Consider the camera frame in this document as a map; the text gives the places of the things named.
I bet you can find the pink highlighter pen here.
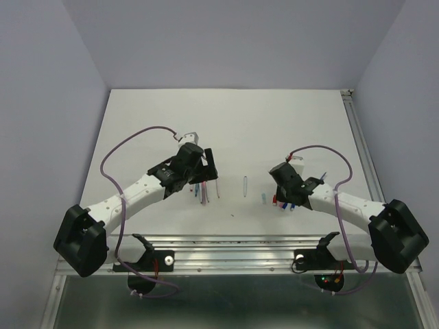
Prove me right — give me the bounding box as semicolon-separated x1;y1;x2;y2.
200;182;209;206

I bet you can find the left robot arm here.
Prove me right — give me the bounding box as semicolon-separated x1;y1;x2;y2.
54;143;217;278

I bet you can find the black cap whiteboard marker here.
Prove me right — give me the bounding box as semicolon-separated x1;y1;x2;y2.
215;179;220;198

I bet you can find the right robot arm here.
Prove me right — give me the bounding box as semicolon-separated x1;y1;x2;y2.
269;162;429;274

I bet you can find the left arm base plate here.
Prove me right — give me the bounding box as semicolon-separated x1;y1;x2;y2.
105;234;175;273

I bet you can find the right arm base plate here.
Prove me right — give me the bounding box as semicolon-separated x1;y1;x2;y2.
291;232;354;274

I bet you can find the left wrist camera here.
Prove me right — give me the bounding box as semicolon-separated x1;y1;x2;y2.
174;132;199;148

